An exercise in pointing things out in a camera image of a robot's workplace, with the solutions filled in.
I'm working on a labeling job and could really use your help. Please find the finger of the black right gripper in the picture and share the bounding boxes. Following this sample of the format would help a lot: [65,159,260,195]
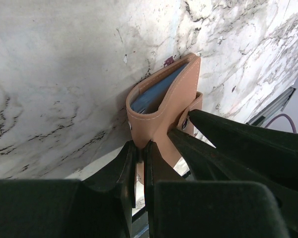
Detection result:
[189,110,298,179]
[167,129,298,234]

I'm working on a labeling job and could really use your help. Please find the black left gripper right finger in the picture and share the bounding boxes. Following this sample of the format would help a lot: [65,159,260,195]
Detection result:
[144,140,298,238]

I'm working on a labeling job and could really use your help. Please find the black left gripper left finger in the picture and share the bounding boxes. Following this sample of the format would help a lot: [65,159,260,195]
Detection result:
[0,141,137,238]

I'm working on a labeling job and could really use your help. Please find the aluminium extrusion frame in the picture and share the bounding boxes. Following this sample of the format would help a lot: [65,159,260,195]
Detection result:
[246,87,296,126]

